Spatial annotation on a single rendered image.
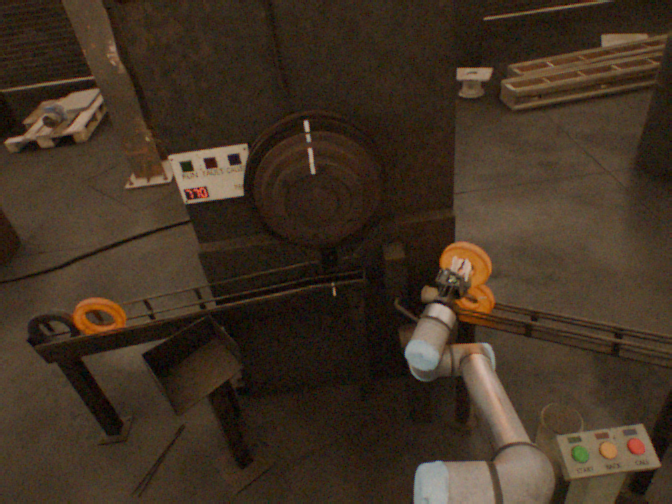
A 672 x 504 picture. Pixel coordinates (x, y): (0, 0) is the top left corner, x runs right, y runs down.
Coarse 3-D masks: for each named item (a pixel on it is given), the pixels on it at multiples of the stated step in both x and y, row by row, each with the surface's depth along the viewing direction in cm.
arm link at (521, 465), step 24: (456, 360) 141; (480, 360) 135; (480, 384) 123; (480, 408) 115; (504, 408) 111; (504, 432) 102; (504, 456) 93; (528, 456) 92; (504, 480) 87; (528, 480) 87; (552, 480) 91
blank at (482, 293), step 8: (472, 288) 165; (480, 288) 164; (488, 288) 165; (480, 296) 165; (488, 296) 164; (464, 304) 172; (472, 304) 172; (480, 304) 167; (488, 304) 165; (488, 312) 167
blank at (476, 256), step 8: (448, 248) 152; (456, 248) 150; (464, 248) 148; (472, 248) 148; (480, 248) 149; (448, 256) 153; (456, 256) 151; (464, 256) 150; (472, 256) 148; (480, 256) 147; (440, 264) 157; (448, 264) 155; (472, 264) 150; (480, 264) 149; (488, 264) 148; (472, 272) 154; (480, 272) 150; (488, 272) 149; (472, 280) 154; (480, 280) 152
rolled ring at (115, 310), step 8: (80, 304) 186; (88, 304) 184; (96, 304) 184; (104, 304) 185; (112, 304) 187; (80, 312) 186; (112, 312) 187; (120, 312) 189; (80, 320) 189; (88, 320) 193; (120, 320) 190; (80, 328) 191; (88, 328) 191; (96, 328) 194; (104, 328) 195; (112, 328) 193
